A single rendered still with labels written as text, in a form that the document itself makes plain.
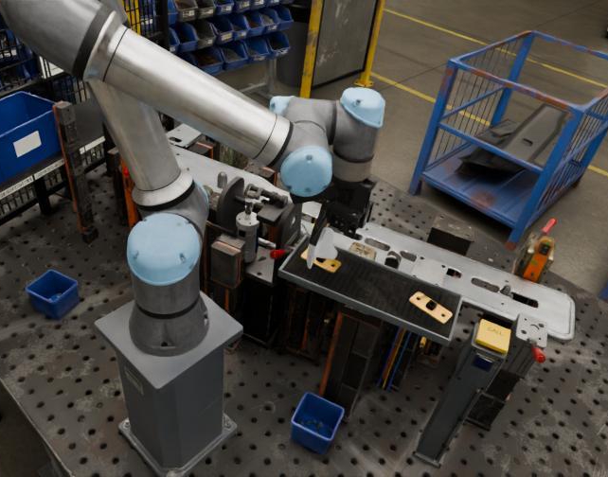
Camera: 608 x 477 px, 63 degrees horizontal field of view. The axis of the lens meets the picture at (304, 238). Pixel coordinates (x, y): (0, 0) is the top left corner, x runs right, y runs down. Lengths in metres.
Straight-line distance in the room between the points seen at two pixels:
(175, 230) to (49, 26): 0.36
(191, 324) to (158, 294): 0.11
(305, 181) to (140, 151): 0.31
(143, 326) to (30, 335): 0.70
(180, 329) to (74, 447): 0.53
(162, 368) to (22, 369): 0.64
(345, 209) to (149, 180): 0.36
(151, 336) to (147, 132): 0.36
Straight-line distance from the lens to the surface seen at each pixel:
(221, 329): 1.01
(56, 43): 0.69
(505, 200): 3.50
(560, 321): 1.42
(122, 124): 0.87
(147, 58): 0.69
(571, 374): 1.76
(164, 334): 0.95
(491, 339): 1.04
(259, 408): 1.37
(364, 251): 1.25
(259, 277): 1.30
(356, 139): 0.86
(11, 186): 1.59
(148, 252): 0.84
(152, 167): 0.90
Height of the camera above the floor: 1.88
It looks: 40 degrees down
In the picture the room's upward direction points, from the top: 9 degrees clockwise
